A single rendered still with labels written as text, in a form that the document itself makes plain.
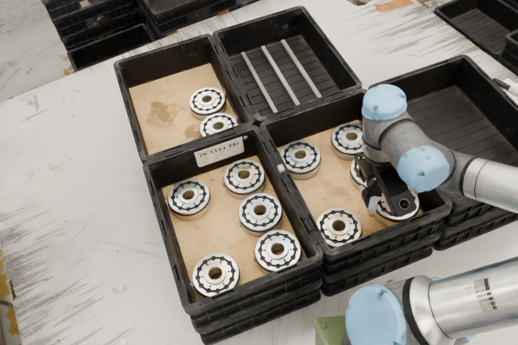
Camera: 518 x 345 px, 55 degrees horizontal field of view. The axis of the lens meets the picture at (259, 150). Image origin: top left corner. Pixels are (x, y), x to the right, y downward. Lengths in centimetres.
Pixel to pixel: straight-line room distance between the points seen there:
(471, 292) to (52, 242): 108
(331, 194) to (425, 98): 42
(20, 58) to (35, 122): 158
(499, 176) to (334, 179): 46
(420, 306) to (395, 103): 33
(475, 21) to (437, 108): 131
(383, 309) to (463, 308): 11
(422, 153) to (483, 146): 55
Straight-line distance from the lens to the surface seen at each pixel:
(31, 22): 360
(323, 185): 125
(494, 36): 265
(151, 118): 146
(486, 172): 93
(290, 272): 103
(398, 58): 177
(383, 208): 117
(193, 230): 121
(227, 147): 125
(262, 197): 120
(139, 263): 135
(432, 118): 142
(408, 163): 85
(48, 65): 319
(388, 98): 90
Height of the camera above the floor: 186
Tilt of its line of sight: 51 degrees down
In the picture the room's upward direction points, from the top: 8 degrees counter-clockwise
